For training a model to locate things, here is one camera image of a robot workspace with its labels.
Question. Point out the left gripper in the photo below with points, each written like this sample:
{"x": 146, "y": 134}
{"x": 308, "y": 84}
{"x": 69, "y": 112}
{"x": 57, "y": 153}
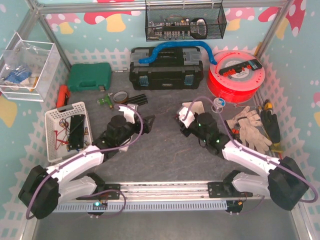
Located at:
{"x": 141, "y": 126}

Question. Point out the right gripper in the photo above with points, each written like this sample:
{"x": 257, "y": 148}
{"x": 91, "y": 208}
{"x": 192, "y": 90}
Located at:
{"x": 183, "y": 130}

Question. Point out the black aluminium extrusion profile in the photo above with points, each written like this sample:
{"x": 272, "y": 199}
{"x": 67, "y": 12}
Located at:
{"x": 137, "y": 100}

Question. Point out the brown tape roll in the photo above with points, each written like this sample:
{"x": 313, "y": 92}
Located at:
{"x": 120, "y": 97}

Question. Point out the white peg base plate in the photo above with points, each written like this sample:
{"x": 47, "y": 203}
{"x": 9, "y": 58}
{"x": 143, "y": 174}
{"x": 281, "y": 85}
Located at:
{"x": 125, "y": 147}

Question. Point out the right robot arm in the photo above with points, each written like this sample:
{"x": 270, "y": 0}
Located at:
{"x": 280, "y": 179}

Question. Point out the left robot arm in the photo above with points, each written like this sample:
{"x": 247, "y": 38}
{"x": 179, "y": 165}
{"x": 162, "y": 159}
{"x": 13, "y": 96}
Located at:
{"x": 45, "y": 188}

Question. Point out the white spring box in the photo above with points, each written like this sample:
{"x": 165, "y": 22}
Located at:
{"x": 197, "y": 107}

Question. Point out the green small motor part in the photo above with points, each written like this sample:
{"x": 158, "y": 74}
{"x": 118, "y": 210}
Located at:
{"x": 106, "y": 100}

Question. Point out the black toolbox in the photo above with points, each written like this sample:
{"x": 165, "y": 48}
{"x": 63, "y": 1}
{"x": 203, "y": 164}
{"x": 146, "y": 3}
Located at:
{"x": 175, "y": 68}

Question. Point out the white work glove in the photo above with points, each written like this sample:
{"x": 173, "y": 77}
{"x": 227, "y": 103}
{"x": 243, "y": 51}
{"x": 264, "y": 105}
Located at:
{"x": 248, "y": 122}

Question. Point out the red filament spool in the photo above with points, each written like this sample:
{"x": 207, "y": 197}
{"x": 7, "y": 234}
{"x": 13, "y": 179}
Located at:
{"x": 237, "y": 88}

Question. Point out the black board in basket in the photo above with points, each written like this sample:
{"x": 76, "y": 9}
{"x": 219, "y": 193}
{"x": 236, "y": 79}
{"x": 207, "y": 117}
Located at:
{"x": 76, "y": 132}

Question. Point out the green plastic case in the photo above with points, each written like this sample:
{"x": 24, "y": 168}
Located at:
{"x": 89, "y": 77}

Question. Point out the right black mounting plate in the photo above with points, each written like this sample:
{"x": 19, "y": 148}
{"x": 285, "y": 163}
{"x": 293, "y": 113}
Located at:
{"x": 220, "y": 189}

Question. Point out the white perforated basket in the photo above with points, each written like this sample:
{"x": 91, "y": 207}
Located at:
{"x": 58, "y": 129}

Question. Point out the black red terminal strip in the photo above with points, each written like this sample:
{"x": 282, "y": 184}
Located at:
{"x": 252, "y": 64}

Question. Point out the black work glove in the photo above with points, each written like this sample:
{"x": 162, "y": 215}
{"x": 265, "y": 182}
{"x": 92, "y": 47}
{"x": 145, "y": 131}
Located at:
{"x": 271, "y": 126}

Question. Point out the blue white cloth glove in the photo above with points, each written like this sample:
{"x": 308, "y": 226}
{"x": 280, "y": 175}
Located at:
{"x": 19, "y": 76}

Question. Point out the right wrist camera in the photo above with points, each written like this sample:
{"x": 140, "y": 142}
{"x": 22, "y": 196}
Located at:
{"x": 185, "y": 116}

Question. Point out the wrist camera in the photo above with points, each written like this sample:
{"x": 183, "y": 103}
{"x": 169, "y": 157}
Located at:
{"x": 129, "y": 114}
{"x": 185, "y": 116}

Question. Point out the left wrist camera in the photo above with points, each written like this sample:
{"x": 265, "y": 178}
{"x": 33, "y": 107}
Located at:
{"x": 129, "y": 114}

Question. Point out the solder wire spool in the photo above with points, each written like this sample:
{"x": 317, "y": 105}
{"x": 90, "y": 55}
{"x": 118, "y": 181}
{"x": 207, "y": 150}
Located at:
{"x": 218, "y": 105}

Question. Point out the red handled pliers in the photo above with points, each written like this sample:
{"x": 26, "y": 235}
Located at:
{"x": 235, "y": 133}

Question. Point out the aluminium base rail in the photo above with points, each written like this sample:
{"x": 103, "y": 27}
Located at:
{"x": 158, "y": 191}

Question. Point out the orange handled tool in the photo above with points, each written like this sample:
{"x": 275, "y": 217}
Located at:
{"x": 63, "y": 96}

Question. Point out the grey slotted cable duct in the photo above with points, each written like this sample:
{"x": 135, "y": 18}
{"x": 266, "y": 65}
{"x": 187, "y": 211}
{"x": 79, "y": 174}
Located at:
{"x": 135, "y": 206}

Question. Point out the black wire mesh basket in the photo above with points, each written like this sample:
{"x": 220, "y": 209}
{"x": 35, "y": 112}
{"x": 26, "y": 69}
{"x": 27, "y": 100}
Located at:
{"x": 184, "y": 22}

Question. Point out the clear acrylic wall box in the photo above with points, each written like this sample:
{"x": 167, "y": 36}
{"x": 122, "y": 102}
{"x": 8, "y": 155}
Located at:
{"x": 42, "y": 58}

